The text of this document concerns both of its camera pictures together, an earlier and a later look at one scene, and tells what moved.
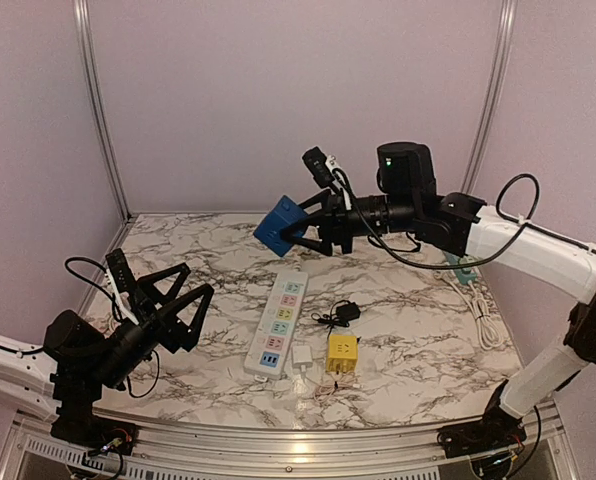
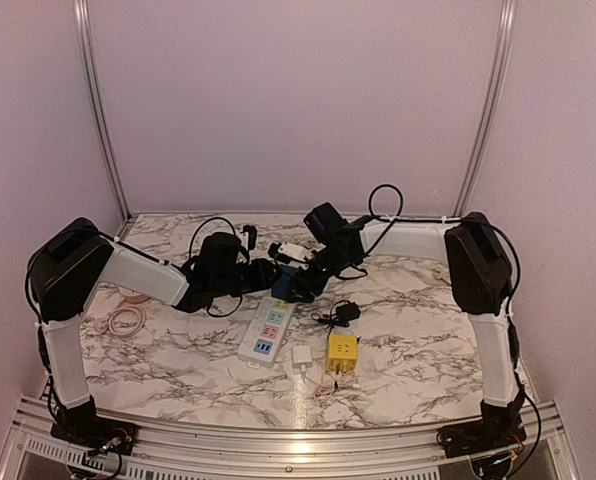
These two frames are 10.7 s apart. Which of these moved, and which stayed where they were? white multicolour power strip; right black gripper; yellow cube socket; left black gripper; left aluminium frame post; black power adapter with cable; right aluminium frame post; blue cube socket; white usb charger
Moved: left black gripper; right black gripper; white multicolour power strip; blue cube socket
Stayed: black power adapter with cable; right aluminium frame post; left aluminium frame post; white usb charger; yellow cube socket
